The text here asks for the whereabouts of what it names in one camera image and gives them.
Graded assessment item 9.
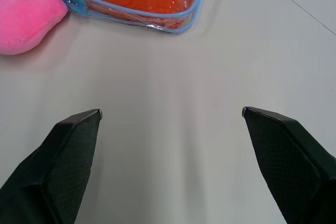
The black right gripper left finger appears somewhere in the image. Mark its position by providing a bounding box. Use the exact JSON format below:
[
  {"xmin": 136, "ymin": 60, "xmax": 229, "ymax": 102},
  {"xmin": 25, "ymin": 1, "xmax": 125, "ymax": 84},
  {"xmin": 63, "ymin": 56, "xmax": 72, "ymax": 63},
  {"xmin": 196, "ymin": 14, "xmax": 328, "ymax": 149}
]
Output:
[{"xmin": 0, "ymin": 108, "xmax": 103, "ymax": 224}]

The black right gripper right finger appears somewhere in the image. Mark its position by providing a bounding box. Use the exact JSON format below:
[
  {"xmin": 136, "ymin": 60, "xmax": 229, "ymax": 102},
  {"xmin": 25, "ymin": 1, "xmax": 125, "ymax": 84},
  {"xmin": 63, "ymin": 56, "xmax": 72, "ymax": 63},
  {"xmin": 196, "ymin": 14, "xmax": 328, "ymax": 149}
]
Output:
[{"xmin": 241, "ymin": 106, "xmax": 336, "ymax": 224}]

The clear blue-trimmed zipper bag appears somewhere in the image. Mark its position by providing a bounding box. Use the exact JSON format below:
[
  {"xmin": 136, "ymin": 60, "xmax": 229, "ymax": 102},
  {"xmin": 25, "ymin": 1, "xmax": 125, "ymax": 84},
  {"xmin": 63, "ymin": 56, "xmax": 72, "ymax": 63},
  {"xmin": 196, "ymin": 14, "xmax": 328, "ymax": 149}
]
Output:
[{"xmin": 40, "ymin": 0, "xmax": 210, "ymax": 34}]

